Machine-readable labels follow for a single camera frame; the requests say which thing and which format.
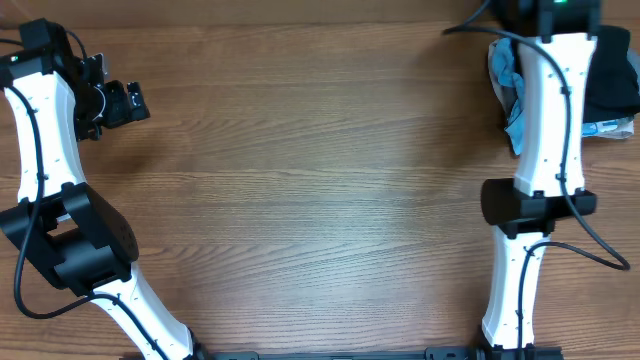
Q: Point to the folded black polo shirt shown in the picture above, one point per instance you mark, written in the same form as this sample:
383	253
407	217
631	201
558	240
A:
612	90

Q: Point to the light blue folded garment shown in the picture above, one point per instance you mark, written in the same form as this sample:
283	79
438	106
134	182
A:
512	95

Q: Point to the beige grey folded garment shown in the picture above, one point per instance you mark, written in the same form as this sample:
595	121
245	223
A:
617	129

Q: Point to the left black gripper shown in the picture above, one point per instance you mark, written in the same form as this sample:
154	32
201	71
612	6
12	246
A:
122	111

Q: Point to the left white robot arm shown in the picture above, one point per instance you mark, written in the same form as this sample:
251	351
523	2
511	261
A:
61	226

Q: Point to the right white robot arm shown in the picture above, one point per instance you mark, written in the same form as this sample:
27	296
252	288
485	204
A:
553	43

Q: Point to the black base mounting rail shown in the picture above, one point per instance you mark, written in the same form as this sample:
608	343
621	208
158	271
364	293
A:
431	353

